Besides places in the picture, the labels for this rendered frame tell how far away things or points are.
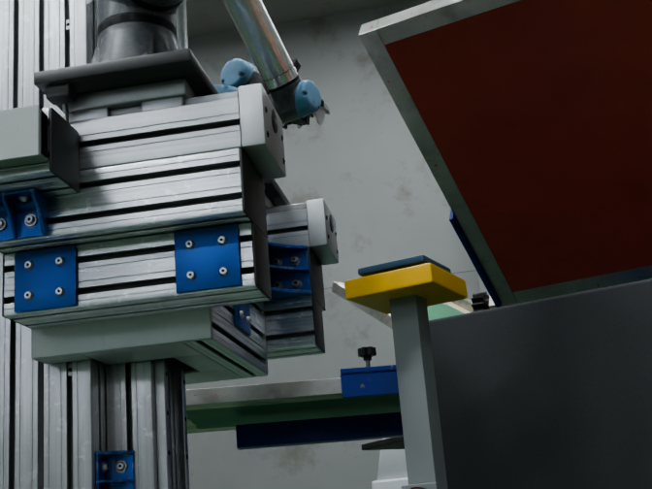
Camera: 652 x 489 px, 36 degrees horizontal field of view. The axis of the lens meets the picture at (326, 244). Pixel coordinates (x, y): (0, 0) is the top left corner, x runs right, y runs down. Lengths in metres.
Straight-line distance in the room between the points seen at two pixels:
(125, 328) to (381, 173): 8.96
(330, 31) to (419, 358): 9.84
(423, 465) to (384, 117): 9.33
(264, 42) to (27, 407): 0.99
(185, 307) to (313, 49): 9.68
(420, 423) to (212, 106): 0.51
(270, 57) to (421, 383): 1.04
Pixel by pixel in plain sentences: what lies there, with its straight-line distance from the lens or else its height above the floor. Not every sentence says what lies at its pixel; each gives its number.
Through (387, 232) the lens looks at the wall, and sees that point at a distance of 10.13.
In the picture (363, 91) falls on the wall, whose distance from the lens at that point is 10.72.
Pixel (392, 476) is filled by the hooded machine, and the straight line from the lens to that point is 8.13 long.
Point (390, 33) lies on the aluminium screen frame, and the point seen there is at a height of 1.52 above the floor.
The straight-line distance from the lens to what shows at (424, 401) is 1.33.
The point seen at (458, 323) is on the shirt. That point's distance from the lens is 1.63.
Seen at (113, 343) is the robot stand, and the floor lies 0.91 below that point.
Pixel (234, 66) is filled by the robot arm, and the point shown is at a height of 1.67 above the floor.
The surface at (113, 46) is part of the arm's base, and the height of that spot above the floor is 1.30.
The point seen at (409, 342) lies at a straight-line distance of 1.35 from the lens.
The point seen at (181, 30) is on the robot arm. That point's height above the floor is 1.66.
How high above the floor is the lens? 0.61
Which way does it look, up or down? 17 degrees up
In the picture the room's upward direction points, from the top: 5 degrees counter-clockwise
